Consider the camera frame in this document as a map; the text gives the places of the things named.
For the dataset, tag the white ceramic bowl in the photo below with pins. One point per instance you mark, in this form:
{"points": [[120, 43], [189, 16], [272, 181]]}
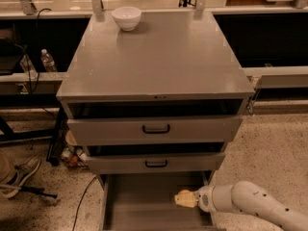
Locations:
{"points": [[127, 18]]}

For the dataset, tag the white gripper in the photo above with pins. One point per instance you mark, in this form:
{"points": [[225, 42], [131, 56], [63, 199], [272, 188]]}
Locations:
{"points": [[204, 198]]}

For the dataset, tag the clear plastic water bottle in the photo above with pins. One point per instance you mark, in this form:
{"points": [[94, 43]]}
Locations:
{"points": [[48, 61]]}

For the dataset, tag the clutter items under table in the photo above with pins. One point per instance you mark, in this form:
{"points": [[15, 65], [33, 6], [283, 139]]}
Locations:
{"points": [[73, 155]]}

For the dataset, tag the grey sneaker shoe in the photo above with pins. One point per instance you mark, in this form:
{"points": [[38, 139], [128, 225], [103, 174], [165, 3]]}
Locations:
{"points": [[17, 175]]}

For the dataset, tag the grey metal drawer cabinet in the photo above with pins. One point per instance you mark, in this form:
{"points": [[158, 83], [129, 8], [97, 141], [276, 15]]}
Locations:
{"points": [[175, 63]]}

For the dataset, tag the grey drawer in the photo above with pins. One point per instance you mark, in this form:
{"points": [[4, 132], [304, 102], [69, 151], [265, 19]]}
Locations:
{"points": [[155, 130], [155, 163], [145, 202]]}

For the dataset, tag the grey middle drawer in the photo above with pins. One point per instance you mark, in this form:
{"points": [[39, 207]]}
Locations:
{"points": [[155, 163]]}

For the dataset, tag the black table frame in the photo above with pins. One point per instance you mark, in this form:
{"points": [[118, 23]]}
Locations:
{"points": [[31, 117]]}

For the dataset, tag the black tool on floor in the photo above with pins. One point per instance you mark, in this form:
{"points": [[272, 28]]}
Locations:
{"points": [[34, 190]]}

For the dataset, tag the grey bottom drawer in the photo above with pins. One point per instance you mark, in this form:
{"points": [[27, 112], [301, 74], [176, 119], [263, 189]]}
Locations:
{"points": [[145, 202]]}

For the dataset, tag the grey top drawer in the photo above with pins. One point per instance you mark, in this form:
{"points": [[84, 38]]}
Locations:
{"points": [[155, 130]]}

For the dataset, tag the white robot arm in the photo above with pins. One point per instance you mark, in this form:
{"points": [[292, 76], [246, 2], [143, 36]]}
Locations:
{"points": [[244, 198]]}

